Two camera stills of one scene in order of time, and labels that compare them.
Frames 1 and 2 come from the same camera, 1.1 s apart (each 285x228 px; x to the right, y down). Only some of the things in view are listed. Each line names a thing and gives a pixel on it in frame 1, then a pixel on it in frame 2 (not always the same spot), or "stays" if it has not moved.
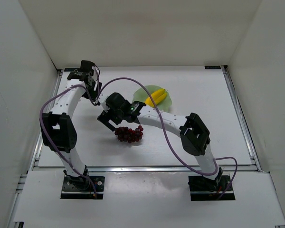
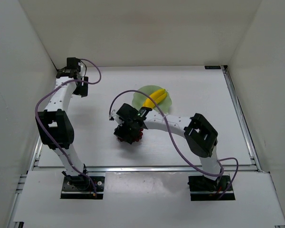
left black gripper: x=94 y=92 to x=81 y=88
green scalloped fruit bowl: x=140 y=94 stays
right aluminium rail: x=249 y=143 stays
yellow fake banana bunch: x=156 y=97 stays
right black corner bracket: x=213 y=67 stays
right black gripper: x=107 y=116 to x=127 y=134
